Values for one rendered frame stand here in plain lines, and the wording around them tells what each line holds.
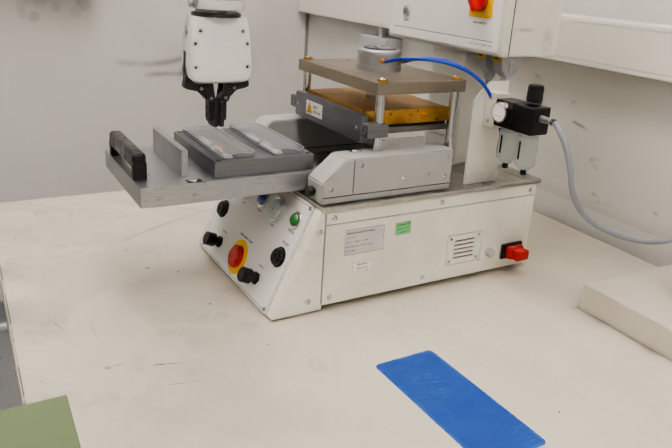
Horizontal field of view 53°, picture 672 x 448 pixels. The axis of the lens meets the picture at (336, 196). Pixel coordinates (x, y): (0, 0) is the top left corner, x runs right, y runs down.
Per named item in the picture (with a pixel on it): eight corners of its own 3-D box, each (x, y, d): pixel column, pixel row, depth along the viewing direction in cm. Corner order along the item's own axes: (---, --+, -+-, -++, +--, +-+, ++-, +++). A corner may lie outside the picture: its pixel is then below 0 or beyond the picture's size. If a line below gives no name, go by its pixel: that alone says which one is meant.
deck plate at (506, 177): (426, 138, 153) (426, 134, 153) (540, 182, 125) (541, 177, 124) (236, 154, 130) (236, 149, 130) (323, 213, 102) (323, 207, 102)
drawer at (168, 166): (267, 156, 127) (269, 115, 124) (324, 191, 109) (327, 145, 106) (105, 171, 112) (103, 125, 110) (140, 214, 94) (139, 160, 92)
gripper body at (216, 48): (191, 7, 96) (192, 85, 100) (257, 9, 101) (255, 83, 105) (175, 3, 102) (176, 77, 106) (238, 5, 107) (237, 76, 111)
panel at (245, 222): (201, 245, 130) (240, 157, 128) (265, 315, 105) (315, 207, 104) (191, 242, 129) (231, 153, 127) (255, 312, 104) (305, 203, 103)
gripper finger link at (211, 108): (199, 85, 103) (199, 128, 105) (219, 85, 104) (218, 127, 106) (192, 82, 105) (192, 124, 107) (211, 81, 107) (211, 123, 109)
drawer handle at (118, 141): (122, 153, 109) (121, 129, 108) (147, 180, 97) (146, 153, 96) (109, 154, 108) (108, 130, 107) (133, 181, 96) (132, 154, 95)
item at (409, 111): (381, 106, 135) (385, 58, 132) (452, 131, 117) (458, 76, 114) (305, 110, 127) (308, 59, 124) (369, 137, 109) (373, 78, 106)
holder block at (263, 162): (262, 138, 124) (262, 125, 123) (313, 168, 108) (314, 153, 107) (173, 145, 116) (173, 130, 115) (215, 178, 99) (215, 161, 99)
